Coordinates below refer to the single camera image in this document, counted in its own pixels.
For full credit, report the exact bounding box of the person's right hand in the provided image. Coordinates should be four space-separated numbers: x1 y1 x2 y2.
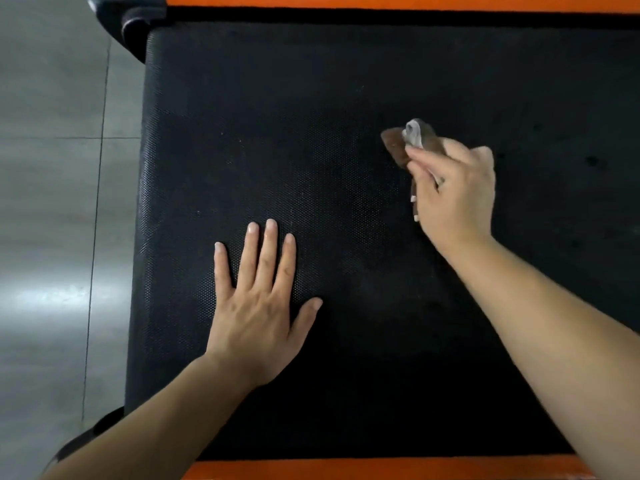
403 137 497 261

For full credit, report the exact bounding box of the person's left hand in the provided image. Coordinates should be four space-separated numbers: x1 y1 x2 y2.
203 218 325 389

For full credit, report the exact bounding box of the brown and grey cleaning cloth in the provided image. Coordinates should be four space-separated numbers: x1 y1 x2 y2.
381 118 449 223

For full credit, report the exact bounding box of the person's left forearm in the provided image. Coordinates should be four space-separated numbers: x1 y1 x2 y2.
39 352 261 480

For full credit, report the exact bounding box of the person's right forearm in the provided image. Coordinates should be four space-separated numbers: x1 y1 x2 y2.
442 236 640 480

